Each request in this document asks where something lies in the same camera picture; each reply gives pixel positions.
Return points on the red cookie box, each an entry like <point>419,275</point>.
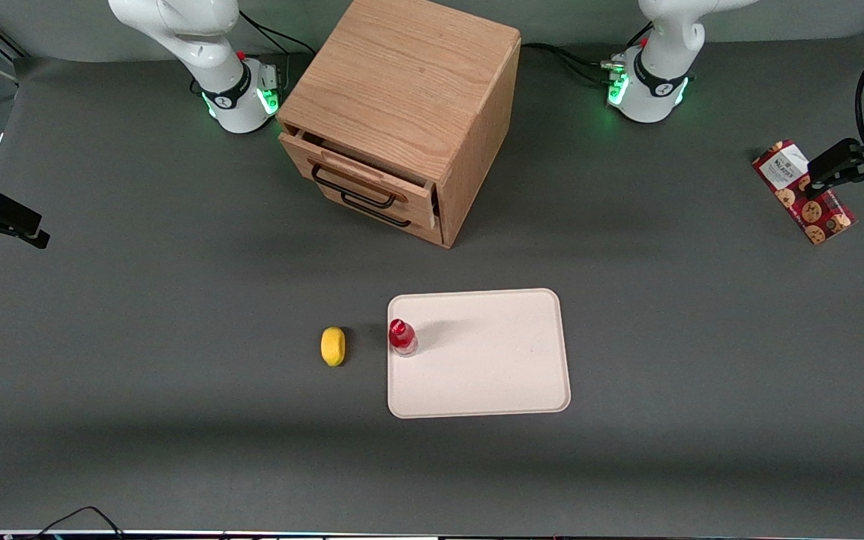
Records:
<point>796,191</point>

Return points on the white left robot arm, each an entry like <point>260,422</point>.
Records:
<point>661,52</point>

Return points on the beige plastic tray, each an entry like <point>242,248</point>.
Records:
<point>484,360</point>

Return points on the yellow lemon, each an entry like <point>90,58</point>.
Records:
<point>333,346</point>

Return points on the upper wooden drawer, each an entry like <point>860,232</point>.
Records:
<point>357,169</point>

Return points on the wooden drawer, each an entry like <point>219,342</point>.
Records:
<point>357,169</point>
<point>417,223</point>

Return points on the small red capped bottle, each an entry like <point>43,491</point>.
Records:
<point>401,335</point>

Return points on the lower wooden drawer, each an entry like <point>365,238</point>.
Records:
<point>417,223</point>

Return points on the oak wooden drawer cabinet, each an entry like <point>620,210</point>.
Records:
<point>402,82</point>

